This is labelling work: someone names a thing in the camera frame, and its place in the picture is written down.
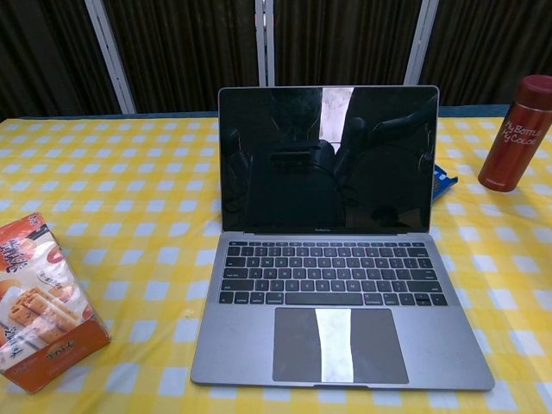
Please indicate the orange egg roll snack box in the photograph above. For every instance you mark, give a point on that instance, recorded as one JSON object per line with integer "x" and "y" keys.
{"x": 43, "y": 310}

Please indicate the yellow white checked tablecloth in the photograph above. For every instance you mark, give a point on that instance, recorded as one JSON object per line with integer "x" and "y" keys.
{"x": 129, "y": 194}

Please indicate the white screen frame post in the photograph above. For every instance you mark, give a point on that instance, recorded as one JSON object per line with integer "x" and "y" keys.
{"x": 265, "y": 43}
{"x": 420, "y": 43}
{"x": 110, "y": 56}

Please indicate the grey aluminium laptop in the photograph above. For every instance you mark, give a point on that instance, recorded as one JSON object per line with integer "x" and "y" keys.
{"x": 328, "y": 172}

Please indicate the red insulated bottle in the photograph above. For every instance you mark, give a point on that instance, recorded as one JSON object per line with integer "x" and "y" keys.
{"x": 513, "y": 142}

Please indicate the blue cookie packet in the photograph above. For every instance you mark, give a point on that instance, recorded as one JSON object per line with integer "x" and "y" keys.
{"x": 444, "y": 181}

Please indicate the dark folding screen panel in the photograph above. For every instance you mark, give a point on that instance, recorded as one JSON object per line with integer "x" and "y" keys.
{"x": 185, "y": 52}
{"x": 487, "y": 43}
{"x": 43, "y": 56}
{"x": 340, "y": 39}

